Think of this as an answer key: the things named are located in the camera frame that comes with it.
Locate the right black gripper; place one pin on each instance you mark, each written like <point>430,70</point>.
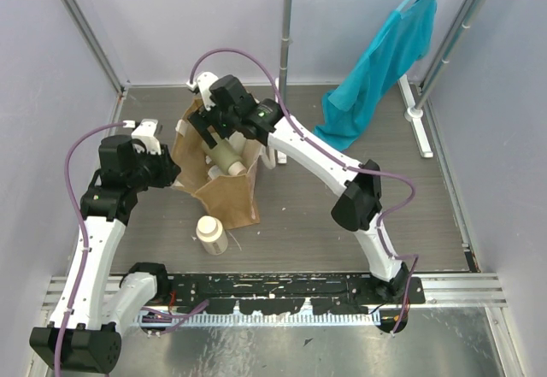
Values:
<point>201,125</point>

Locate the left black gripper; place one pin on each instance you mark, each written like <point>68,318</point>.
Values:
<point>161,167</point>

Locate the white square bottle black cap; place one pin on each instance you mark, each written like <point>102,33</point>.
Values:
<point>238,142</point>

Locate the yellow-green round bottle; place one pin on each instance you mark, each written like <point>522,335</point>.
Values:
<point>225,158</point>

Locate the clear amber liquid bottle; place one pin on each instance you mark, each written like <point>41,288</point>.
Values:
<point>213,170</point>

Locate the brown canvas bag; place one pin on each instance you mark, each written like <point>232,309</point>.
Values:
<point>231,199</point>

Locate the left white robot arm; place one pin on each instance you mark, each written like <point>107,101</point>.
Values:
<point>85,331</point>

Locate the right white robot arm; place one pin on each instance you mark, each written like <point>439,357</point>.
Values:
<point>356,185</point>

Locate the beige round bottle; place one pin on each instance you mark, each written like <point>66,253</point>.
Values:
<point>211,233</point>

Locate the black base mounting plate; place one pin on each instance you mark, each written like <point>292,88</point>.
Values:
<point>274,294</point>

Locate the teal hanging shirt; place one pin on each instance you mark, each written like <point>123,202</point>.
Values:
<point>404,39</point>

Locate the metal clothes rack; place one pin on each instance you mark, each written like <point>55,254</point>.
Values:
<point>414,107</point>

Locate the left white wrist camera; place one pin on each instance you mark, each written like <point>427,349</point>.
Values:
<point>143,136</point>

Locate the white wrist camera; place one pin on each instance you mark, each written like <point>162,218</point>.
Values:
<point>201,84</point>
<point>143,136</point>

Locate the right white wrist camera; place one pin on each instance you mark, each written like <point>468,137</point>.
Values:
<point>201,84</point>

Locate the aluminium frame post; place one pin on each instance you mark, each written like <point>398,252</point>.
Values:
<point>92,42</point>

